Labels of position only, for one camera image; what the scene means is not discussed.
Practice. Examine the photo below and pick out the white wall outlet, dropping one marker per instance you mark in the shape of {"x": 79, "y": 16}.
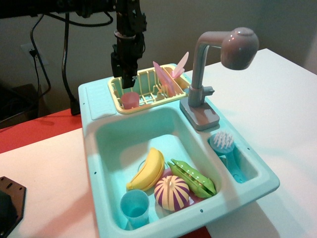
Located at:
{"x": 27, "y": 48}

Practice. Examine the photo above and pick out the yellow toy banana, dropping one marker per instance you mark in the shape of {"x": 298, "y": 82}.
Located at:
{"x": 149, "y": 173}

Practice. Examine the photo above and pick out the blue plastic cup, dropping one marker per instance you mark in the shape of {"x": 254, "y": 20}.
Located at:
{"x": 134, "y": 206}

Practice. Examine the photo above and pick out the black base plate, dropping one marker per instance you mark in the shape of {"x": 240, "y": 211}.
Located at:
{"x": 12, "y": 203}

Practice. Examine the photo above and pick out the grey toy faucet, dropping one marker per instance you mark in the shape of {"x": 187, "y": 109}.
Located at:
{"x": 237, "y": 50}

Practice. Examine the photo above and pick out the red cloth mat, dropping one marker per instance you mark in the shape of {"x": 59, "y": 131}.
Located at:
{"x": 35, "y": 130}

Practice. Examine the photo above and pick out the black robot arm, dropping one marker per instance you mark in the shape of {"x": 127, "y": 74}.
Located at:
{"x": 131, "y": 24}

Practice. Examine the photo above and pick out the yellow drying rack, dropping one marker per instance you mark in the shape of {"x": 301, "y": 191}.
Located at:
{"x": 148, "y": 87}

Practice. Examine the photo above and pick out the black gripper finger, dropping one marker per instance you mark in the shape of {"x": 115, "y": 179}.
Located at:
{"x": 115, "y": 65}
{"x": 129, "y": 74}

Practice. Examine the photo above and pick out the pink plate in rack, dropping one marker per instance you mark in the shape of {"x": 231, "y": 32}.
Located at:
{"x": 164, "y": 80}

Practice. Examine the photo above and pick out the teal toy sink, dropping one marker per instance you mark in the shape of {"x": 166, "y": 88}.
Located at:
{"x": 117, "y": 145}

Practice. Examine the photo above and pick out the green toy pea pod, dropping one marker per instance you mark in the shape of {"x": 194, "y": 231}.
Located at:
{"x": 200, "y": 185}

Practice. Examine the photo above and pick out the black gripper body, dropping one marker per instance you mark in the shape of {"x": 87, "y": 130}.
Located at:
{"x": 129, "y": 48}

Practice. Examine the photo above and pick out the black flexible gooseneck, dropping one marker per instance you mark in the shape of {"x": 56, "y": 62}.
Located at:
{"x": 74, "y": 104}

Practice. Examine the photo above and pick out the pink plastic cup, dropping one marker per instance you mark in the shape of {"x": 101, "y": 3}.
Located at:
{"x": 130, "y": 100}

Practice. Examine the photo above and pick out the purple striped toy onion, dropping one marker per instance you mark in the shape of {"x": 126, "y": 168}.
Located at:
{"x": 172, "y": 193}

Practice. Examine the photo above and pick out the teal dish brush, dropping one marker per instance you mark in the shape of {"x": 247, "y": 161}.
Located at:
{"x": 223, "y": 144}

